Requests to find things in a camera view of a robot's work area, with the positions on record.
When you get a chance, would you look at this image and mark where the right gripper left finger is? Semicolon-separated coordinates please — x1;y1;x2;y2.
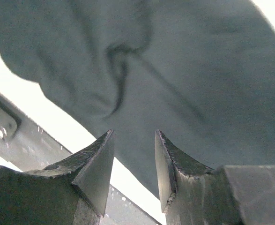
0;130;114;225

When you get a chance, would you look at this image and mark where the black base beam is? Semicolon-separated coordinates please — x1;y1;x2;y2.
0;94;158;225

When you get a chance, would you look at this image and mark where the black t-shirt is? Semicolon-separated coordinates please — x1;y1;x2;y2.
0;0;275;196

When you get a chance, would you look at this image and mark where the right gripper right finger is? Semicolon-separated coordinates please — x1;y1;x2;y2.
155;130;275;225

